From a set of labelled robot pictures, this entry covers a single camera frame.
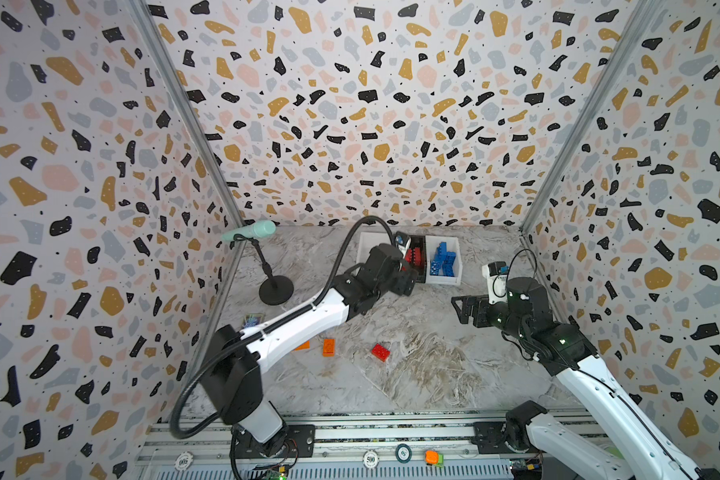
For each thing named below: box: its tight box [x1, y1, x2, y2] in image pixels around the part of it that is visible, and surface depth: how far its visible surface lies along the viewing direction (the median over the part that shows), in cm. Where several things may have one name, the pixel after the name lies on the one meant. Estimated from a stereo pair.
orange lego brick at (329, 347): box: [323, 338, 335, 357], surface depth 91 cm
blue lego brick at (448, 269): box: [443, 251, 457, 277], surface depth 109 cm
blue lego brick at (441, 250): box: [435, 241, 448, 258], surface depth 112 cm
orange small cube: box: [425, 450, 439, 465], surface depth 71 cm
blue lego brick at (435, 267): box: [430, 259, 441, 276], surface depth 108 cm
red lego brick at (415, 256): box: [405, 247, 424, 266], surface depth 112 cm
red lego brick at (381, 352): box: [371, 343, 391, 362], surface depth 89 cm
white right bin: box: [425, 235, 463, 286], surface depth 106 cm
